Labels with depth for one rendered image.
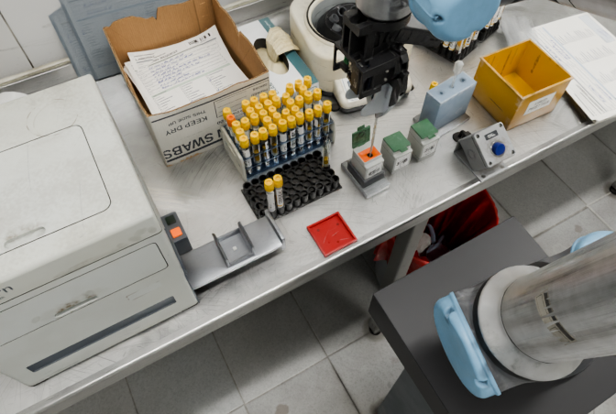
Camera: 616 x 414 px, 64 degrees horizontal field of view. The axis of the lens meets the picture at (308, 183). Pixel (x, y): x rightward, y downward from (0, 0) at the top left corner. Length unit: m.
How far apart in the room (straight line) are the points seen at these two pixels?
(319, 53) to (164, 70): 0.33
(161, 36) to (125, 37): 0.08
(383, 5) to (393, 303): 0.43
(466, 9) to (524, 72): 0.73
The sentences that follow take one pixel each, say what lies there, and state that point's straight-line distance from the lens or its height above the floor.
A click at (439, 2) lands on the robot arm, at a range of 0.50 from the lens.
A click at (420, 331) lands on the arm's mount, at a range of 0.79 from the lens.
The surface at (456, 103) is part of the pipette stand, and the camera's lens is 1.05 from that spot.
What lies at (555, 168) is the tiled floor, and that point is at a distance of 2.31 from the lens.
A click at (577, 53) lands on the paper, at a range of 1.35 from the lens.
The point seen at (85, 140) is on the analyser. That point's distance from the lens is 0.71.
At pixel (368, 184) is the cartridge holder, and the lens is 0.95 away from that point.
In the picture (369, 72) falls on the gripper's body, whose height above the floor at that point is 1.21.
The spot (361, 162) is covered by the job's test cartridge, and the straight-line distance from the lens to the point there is 0.92.
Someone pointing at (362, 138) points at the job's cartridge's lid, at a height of 0.97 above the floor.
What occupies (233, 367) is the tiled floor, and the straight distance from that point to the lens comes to 1.74.
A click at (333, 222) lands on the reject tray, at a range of 0.92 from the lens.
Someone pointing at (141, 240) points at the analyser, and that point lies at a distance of 0.65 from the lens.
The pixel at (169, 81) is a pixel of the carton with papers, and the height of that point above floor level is 0.94.
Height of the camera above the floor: 1.68
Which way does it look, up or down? 56 degrees down
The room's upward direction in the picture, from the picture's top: straight up
